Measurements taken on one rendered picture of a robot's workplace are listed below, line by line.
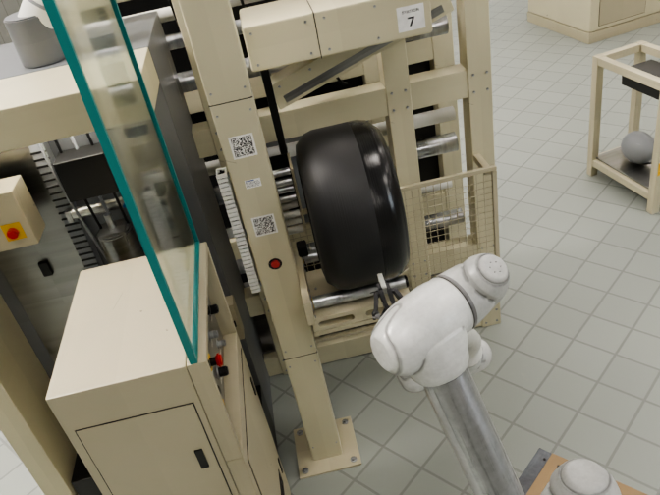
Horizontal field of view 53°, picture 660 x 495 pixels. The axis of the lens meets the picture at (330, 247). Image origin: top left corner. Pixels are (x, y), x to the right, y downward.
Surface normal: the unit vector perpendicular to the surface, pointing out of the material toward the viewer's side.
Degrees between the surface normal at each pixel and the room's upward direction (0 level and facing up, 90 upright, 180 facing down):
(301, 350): 90
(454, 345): 72
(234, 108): 90
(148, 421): 90
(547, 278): 0
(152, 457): 90
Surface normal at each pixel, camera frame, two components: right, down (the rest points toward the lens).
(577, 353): -0.17, -0.81
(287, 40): 0.15, 0.54
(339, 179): -0.03, -0.26
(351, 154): -0.09, -0.50
